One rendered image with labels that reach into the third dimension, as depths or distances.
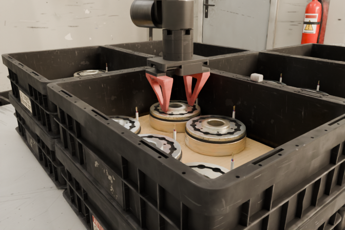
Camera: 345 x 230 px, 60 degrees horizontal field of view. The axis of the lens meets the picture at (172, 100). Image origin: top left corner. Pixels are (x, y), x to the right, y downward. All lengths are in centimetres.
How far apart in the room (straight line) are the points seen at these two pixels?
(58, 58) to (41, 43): 300
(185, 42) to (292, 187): 30
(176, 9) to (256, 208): 35
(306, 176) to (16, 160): 65
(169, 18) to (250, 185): 35
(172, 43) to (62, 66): 51
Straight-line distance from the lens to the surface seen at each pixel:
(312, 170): 39
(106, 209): 42
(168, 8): 53
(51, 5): 401
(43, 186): 69
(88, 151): 43
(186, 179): 24
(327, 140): 36
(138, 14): 58
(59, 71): 97
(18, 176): 75
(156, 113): 56
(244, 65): 84
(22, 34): 387
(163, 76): 53
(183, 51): 53
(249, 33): 382
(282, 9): 368
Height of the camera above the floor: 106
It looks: 18 degrees down
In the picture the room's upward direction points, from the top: straight up
